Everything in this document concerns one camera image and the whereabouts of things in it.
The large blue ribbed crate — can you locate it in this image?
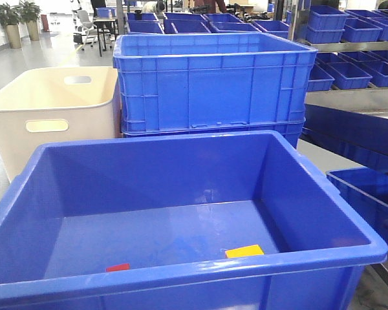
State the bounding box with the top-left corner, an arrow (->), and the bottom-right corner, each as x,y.
113,32 -> 317,135

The large blue front bin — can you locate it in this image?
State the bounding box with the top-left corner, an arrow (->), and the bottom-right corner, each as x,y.
0,131 -> 388,309

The potted plant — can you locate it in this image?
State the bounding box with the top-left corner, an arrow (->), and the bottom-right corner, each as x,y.
0,3 -> 21,49

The metal rack with blue bins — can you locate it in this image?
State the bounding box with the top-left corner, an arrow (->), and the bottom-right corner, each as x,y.
288,1 -> 388,112

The yellow block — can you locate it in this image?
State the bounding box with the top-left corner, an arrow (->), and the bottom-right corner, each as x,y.
225,244 -> 264,258

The blue shallow bin right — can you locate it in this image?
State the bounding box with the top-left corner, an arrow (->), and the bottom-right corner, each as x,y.
327,168 -> 388,244

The red block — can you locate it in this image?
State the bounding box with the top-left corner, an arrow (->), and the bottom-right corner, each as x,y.
105,263 -> 131,272

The cream plastic basket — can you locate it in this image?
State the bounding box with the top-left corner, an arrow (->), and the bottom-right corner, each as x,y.
0,67 -> 121,180

